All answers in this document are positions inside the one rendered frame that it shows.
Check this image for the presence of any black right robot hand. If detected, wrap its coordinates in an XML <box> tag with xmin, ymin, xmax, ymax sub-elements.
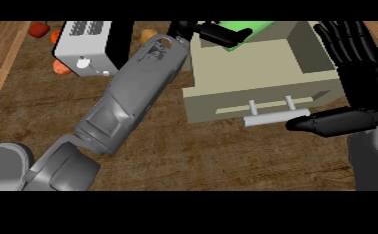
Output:
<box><xmin>285</xmin><ymin>20</ymin><xmax>378</xmax><ymax>139</ymax></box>

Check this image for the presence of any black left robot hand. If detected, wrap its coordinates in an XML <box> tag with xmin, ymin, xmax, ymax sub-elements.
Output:
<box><xmin>167</xmin><ymin>20</ymin><xmax>254</xmax><ymax>49</ymax></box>

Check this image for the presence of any green cup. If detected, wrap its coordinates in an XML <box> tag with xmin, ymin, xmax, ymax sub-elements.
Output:
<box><xmin>219</xmin><ymin>20</ymin><xmax>276</xmax><ymax>51</ymax></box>

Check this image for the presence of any beige open drawer box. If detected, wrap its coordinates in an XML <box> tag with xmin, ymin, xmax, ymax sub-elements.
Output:
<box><xmin>189</xmin><ymin>20</ymin><xmax>343</xmax><ymax>98</ymax></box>

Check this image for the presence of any beige drawer front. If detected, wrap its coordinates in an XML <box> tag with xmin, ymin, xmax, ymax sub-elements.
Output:
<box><xmin>182</xmin><ymin>69</ymin><xmax>347</xmax><ymax>124</ymax></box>

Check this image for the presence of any yellow-orange fruit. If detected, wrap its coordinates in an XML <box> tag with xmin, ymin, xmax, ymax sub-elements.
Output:
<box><xmin>137</xmin><ymin>28</ymin><xmax>160</xmax><ymax>45</ymax></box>

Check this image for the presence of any white toaster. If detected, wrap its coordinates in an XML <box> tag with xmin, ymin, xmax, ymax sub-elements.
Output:
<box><xmin>52</xmin><ymin>20</ymin><xmax>136</xmax><ymax>78</ymax></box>

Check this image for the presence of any orange fruit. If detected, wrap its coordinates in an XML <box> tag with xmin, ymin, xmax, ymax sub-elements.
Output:
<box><xmin>49</xmin><ymin>29</ymin><xmax>64</xmax><ymax>45</ymax></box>
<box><xmin>52</xmin><ymin>59</ymin><xmax>74</xmax><ymax>76</ymax></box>

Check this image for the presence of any white drawer handle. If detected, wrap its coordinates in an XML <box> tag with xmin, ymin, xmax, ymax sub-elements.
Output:
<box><xmin>242</xmin><ymin>95</ymin><xmax>312</xmax><ymax>128</ymax></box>

